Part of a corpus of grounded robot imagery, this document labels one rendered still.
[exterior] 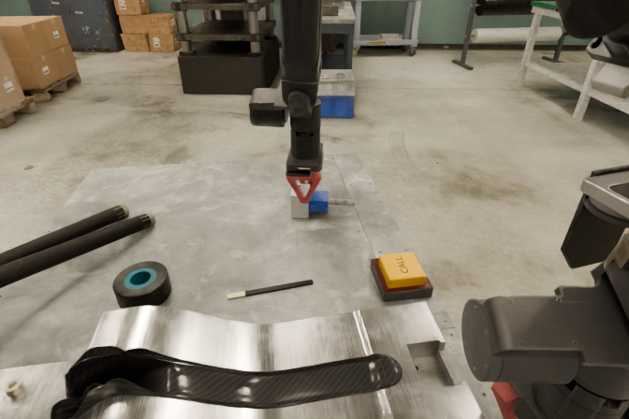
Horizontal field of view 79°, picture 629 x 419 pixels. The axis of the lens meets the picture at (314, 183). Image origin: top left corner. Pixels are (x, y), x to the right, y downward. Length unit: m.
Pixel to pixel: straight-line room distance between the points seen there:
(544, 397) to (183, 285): 0.51
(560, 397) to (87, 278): 0.67
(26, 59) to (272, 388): 4.59
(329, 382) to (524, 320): 0.23
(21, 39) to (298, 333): 4.53
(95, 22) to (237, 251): 6.70
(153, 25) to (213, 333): 6.68
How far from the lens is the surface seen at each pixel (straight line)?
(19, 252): 0.78
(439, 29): 7.00
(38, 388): 0.56
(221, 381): 0.44
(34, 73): 4.87
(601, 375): 0.36
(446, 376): 0.50
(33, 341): 0.70
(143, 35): 7.09
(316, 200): 0.78
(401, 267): 0.64
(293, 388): 0.45
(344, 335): 0.48
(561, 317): 0.31
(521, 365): 0.32
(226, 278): 0.68
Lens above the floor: 1.26
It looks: 30 degrees down
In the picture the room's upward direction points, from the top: straight up
